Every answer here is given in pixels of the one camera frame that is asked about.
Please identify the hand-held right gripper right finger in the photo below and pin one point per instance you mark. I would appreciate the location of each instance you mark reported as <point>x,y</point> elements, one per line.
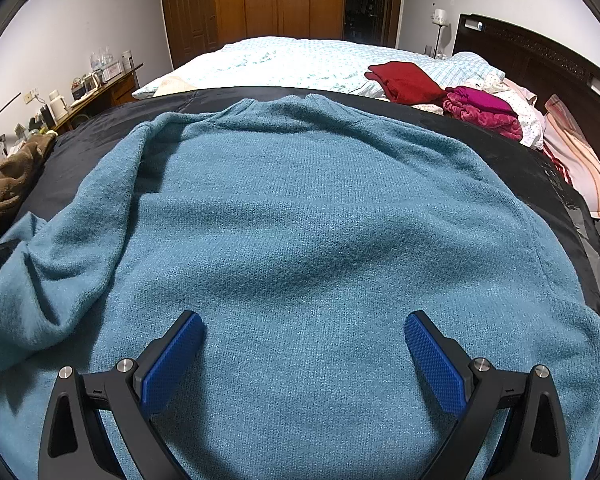
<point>435,365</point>

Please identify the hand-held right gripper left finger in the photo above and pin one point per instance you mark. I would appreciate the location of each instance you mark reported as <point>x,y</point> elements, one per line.
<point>172,360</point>

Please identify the brown fleece garment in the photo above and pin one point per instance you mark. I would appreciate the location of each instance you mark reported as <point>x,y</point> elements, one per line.
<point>10,175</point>

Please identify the blue knit sweater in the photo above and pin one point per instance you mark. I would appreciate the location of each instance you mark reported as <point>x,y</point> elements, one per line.
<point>305,210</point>

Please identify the black satin sheet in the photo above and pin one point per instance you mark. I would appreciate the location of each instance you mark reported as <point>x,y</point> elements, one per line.
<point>90,130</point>

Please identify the white kettle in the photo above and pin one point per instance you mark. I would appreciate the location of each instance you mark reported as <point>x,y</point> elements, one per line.
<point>57,105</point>

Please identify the wooden desk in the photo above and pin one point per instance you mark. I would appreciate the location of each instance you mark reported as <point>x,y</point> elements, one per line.
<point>115,87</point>

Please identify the pink striped pillow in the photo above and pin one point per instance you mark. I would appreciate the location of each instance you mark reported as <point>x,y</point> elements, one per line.
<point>575,155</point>

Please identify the magenta fleece garment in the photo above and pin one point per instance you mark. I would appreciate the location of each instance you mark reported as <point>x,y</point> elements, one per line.
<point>480,105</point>

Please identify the white dotted pillow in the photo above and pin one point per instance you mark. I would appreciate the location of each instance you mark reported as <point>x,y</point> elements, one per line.
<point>520,110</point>

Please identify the red folded garment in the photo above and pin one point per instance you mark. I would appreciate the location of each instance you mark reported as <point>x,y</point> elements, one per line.
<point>405,80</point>

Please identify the wooden panel door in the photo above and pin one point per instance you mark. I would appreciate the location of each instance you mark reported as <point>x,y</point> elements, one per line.
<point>190,20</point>

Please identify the dark wooden headboard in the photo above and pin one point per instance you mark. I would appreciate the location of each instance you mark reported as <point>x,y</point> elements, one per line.
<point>545,65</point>

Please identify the bed with white quilt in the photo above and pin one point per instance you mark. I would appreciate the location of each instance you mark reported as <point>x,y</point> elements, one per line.
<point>290,60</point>

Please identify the white table lamp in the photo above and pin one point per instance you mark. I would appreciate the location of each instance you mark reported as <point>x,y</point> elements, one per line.
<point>440,16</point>

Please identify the dark open doorway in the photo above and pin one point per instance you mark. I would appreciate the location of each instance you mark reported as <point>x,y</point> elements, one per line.
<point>370,5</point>

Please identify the wooden wardrobe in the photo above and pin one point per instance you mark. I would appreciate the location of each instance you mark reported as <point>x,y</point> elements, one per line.
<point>295,0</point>

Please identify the white wall outlet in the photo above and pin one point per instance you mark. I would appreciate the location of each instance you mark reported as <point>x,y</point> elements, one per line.
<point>28,97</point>

